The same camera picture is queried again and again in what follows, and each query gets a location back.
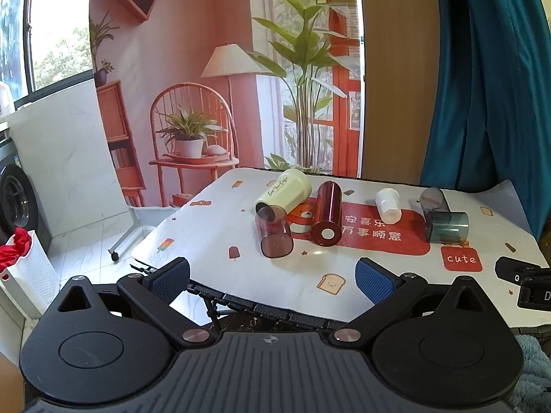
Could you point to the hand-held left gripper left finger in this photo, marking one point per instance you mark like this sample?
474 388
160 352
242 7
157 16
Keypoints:
171 278

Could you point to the red cloth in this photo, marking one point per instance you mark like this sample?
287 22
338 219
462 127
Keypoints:
15 247

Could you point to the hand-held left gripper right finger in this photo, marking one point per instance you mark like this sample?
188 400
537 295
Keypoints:
373 283

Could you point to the white marble board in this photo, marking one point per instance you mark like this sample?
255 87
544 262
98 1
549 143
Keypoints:
60 146

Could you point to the washing machine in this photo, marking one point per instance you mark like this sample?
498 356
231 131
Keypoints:
17 198

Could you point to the small white cup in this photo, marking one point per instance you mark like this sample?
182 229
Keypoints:
388 206

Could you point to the cream cup with script print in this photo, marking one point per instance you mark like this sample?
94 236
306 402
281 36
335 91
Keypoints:
287 191

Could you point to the backdrop stand with wheel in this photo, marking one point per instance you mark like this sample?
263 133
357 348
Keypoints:
125 232

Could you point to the white perforated basket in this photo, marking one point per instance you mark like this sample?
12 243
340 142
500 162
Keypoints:
32 277

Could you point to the purple transparent cup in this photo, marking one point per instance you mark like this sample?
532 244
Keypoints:
274 234

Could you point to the printed room backdrop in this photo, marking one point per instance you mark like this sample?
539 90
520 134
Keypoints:
181 51

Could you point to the window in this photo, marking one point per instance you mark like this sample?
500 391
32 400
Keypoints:
51 30

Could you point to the dark red transparent tumbler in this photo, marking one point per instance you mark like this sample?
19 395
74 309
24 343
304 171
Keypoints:
327 213

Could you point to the teal fuzzy cloth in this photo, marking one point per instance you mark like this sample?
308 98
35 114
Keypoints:
536 374

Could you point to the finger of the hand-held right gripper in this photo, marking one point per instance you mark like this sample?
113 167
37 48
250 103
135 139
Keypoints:
510 269

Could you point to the teal transparent cup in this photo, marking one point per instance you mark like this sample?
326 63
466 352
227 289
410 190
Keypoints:
447 227

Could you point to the grey transparent cup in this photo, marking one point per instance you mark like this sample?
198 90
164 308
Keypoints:
434 200

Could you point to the white printed tablecloth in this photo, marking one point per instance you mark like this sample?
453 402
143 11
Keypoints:
215 232

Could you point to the teal curtain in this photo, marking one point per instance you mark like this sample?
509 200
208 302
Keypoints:
486 73

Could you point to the wooden panel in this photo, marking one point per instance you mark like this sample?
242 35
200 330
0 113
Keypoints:
394 73

